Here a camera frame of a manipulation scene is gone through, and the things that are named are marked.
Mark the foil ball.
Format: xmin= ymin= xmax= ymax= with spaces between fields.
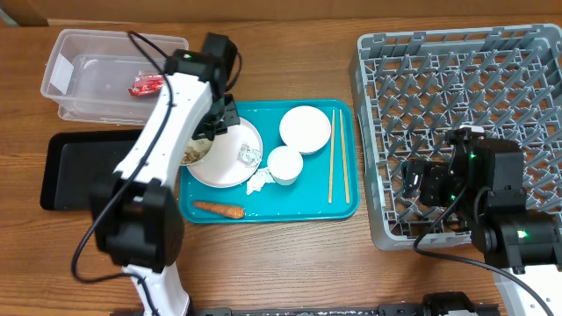
xmin=237 ymin=144 xmax=262 ymax=168

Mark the white tissue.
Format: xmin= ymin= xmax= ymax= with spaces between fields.
xmin=246 ymin=168 xmax=275 ymax=196

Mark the white cup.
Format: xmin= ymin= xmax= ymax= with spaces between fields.
xmin=267 ymin=146 xmax=304 ymax=186

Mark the red snack wrapper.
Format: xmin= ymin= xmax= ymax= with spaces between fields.
xmin=128 ymin=71 xmax=164 ymax=97

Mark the food scraps and rice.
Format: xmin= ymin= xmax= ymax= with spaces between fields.
xmin=181 ymin=147 xmax=208 ymax=166

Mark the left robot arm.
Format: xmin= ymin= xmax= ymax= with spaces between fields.
xmin=71 ymin=33 xmax=241 ymax=315

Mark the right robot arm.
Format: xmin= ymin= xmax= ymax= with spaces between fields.
xmin=401 ymin=126 xmax=561 ymax=315

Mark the grey dishwasher rack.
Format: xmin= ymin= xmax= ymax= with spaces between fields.
xmin=349 ymin=24 xmax=561 ymax=250

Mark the pink plate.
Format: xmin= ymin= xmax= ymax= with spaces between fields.
xmin=186 ymin=118 xmax=263 ymax=189

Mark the orange carrot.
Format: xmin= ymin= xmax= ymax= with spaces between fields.
xmin=192 ymin=201 xmax=245 ymax=219

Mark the teal serving tray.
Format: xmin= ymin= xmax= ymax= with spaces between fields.
xmin=179 ymin=99 xmax=359 ymax=224

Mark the clear plastic bin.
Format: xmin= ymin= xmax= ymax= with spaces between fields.
xmin=40 ymin=29 xmax=189 ymax=125

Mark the black tray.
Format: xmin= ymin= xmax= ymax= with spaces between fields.
xmin=40 ymin=129 xmax=141 ymax=211

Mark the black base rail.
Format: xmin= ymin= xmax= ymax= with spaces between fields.
xmin=188 ymin=291 xmax=501 ymax=316

